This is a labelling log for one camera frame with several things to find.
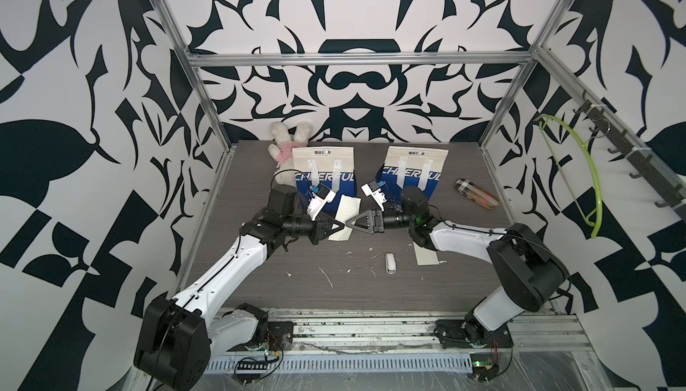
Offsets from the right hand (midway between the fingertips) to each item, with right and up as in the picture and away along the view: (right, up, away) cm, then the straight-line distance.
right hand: (351, 222), depth 76 cm
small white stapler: (+13, -15, +9) cm, 21 cm away
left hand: (-3, 0, 0) cm, 3 cm away
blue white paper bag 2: (+19, +16, +13) cm, 28 cm away
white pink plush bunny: (-26, +22, +30) cm, 46 cm away
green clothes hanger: (+61, 0, -9) cm, 62 cm away
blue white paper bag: (-6, +16, +8) cm, 19 cm away
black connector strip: (-27, -38, -3) cm, 47 cm away
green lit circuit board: (+35, -36, -6) cm, 50 cm away
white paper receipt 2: (+25, -14, +13) cm, 31 cm away
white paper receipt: (-1, +4, -1) cm, 4 cm away
